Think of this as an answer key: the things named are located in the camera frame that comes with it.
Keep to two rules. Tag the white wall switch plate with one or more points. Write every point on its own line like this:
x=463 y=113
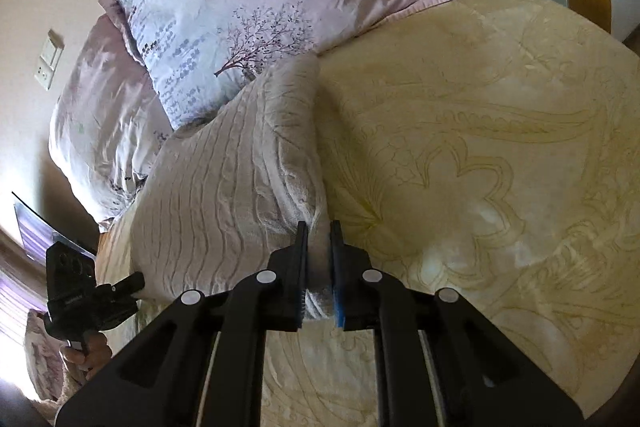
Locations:
x=50 y=59

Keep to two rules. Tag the tree print pillow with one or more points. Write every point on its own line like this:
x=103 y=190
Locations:
x=250 y=2

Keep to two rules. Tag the pink floral pillow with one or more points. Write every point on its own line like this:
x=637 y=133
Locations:
x=105 y=122

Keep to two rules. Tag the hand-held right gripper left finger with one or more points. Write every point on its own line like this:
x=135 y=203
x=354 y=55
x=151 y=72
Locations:
x=300 y=272

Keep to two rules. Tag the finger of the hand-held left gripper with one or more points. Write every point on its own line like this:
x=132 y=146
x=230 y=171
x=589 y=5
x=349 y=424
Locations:
x=127 y=284

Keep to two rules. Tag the person's left hand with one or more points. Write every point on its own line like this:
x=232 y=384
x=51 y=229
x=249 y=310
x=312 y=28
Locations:
x=92 y=352

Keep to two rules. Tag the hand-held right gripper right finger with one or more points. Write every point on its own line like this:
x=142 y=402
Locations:
x=336 y=277

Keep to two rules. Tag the dark framed screen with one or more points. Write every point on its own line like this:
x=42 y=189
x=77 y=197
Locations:
x=40 y=227

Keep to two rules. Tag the yellow patterned bedspread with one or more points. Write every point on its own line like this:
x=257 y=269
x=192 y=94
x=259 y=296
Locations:
x=475 y=207

